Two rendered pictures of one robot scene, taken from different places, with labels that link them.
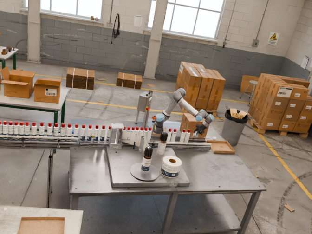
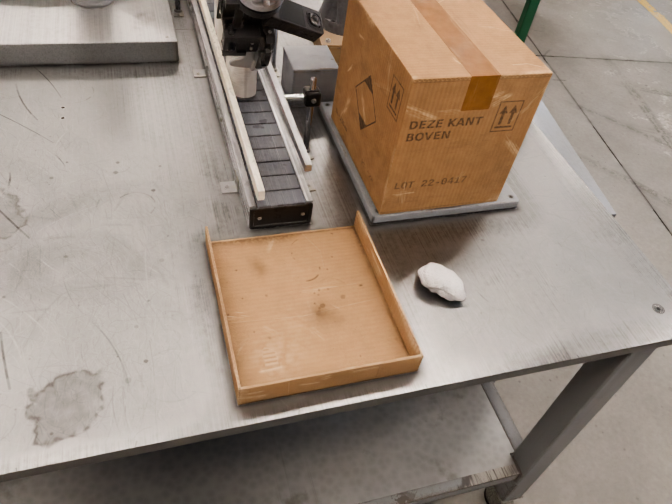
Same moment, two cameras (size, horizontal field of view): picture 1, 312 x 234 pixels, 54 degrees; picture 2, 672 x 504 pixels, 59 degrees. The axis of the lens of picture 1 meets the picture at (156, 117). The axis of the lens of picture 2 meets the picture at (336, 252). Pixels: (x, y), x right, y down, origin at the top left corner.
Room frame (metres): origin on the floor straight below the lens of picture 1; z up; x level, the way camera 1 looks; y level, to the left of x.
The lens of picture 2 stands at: (3.58, -1.49, 1.55)
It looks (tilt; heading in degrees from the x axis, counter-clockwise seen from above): 46 degrees down; 84
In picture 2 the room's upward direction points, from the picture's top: 11 degrees clockwise
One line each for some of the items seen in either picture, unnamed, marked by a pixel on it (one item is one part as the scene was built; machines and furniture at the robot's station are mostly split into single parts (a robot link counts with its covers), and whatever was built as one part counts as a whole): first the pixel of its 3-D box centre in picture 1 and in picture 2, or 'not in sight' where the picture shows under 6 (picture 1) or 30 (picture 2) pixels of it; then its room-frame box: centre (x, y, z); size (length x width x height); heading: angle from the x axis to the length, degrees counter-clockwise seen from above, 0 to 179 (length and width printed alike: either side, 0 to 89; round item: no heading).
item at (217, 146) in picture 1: (220, 146); (306, 295); (3.61, -0.91, 0.85); 0.30 x 0.26 x 0.04; 108
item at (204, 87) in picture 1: (197, 87); not in sight; (7.15, -0.86, 0.45); 1.20 x 0.84 x 0.89; 12
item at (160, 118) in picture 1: (159, 119); not in sight; (3.65, -0.06, 1.04); 0.13 x 0.12 x 0.14; 156
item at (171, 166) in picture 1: (171, 166); not in sight; (2.76, -0.26, 0.95); 0.20 x 0.20 x 0.14
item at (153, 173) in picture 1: (144, 171); not in sight; (2.67, 0.01, 0.89); 0.31 x 0.31 x 0.01
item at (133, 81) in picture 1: (129, 80); not in sight; (7.70, 0.87, 0.11); 0.65 x 0.54 x 0.22; 97
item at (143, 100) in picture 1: (145, 101); not in sight; (3.34, 0.16, 1.38); 0.17 x 0.10 x 0.19; 164
